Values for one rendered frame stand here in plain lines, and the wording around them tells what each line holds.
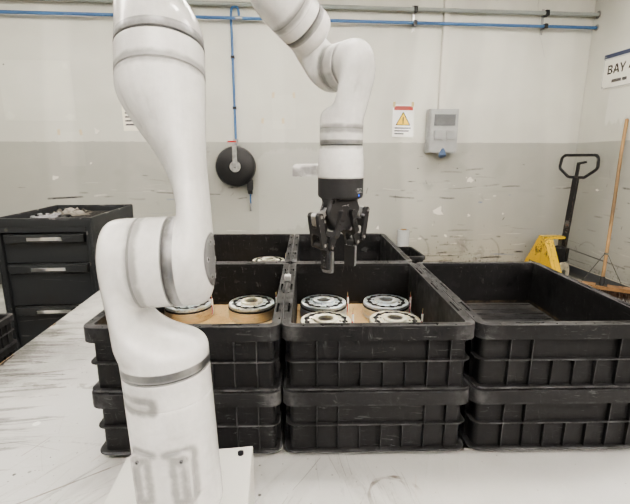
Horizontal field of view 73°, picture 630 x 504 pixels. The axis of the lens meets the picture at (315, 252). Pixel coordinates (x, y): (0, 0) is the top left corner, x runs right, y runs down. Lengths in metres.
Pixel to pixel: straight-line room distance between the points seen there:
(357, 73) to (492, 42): 4.07
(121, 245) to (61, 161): 4.16
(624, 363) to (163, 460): 0.69
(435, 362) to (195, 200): 0.46
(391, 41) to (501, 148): 1.49
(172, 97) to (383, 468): 0.60
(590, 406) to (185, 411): 0.64
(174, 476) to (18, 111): 4.39
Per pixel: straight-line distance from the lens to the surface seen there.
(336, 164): 0.67
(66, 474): 0.83
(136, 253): 0.42
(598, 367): 0.83
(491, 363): 0.74
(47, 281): 2.46
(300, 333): 0.65
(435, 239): 4.50
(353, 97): 0.68
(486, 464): 0.80
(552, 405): 0.82
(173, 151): 0.44
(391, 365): 0.70
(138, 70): 0.47
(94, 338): 0.72
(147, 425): 0.49
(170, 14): 0.50
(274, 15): 0.64
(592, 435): 0.89
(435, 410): 0.75
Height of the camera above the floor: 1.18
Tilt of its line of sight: 13 degrees down
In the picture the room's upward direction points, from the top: straight up
